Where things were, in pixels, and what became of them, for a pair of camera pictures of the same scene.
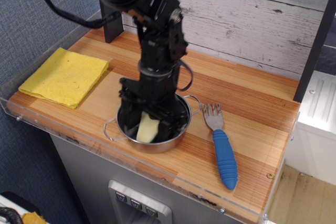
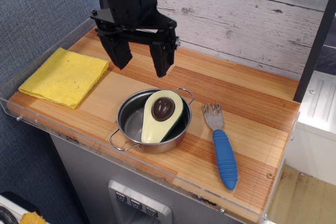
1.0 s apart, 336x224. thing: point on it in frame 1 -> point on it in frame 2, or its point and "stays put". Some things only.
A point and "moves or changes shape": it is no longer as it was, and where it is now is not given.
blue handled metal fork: [227, 162] stays put
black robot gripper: [156, 88] -> [135, 13]
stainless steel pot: [113, 131] moves or changes shape
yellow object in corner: [33, 218] stays put
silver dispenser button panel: [131, 206] stays put
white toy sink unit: [312, 147] stays put
